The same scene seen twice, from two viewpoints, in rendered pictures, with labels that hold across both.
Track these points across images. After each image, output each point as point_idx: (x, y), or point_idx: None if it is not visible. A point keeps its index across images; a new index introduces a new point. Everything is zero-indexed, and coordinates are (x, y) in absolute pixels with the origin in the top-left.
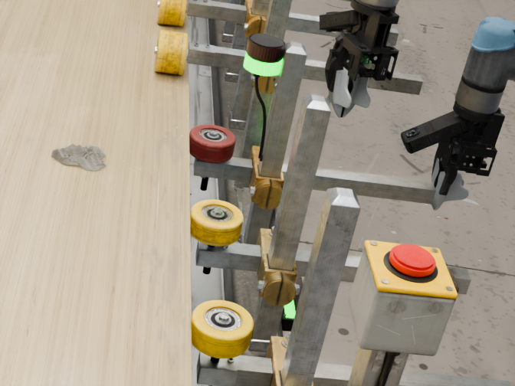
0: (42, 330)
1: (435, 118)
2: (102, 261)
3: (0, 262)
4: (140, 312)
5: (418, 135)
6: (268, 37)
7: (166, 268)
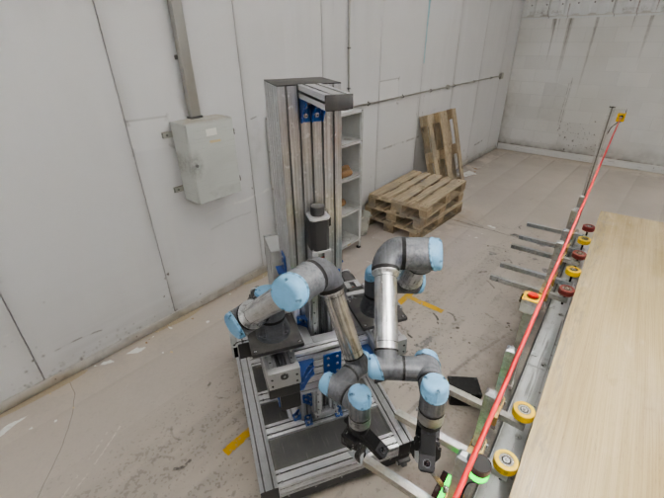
0: (591, 430)
1: (369, 444)
2: (565, 454)
3: (611, 468)
4: (553, 424)
5: (382, 445)
6: (478, 464)
7: (539, 440)
